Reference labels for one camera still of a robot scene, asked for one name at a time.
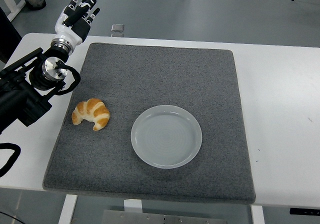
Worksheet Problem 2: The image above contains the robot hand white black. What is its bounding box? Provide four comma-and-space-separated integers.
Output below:
53, 0, 101, 46

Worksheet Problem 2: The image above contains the croissant bread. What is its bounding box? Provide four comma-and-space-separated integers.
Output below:
71, 97, 111, 132

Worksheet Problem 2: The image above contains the grey round plate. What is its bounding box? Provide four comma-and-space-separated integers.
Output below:
130, 104, 203, 170

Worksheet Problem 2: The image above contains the metal floor socket cover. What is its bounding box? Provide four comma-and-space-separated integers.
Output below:
110, 23, 125, 38

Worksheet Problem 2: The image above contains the grey felt mat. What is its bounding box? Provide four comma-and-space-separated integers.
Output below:
41, 42, 257, 205

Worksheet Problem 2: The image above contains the white table leg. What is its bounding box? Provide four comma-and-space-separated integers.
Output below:
57, 194, 78, 224
123, 199, 143, 214
250, 205, 266, 224

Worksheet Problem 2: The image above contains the black table control panel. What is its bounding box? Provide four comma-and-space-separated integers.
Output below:
289, 207, 320, 215

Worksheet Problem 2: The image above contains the white table frame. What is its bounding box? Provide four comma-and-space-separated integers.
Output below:
0, 0, 27, 22

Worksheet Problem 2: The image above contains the thin black floor cable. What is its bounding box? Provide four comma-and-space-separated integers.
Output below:
0, 211, 26, 224

